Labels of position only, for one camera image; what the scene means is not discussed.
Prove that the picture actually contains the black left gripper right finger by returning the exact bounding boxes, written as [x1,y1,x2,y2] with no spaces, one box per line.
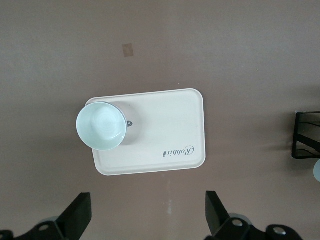
[205,190,263,240]

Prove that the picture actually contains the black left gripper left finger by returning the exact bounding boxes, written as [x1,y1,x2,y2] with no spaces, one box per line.
[24,191,92,240]

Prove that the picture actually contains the light blue cup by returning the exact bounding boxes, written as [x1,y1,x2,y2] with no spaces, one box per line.
[313,158,320,183]

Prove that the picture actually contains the white bowl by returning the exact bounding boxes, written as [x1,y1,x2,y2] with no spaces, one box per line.
[75,101,128,152]

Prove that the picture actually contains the cream rectangular tray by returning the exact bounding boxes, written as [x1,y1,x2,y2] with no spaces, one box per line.
[84,87,207,177]

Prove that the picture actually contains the brown tape patch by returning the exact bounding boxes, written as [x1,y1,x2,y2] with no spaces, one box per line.
[122,43,135,57]

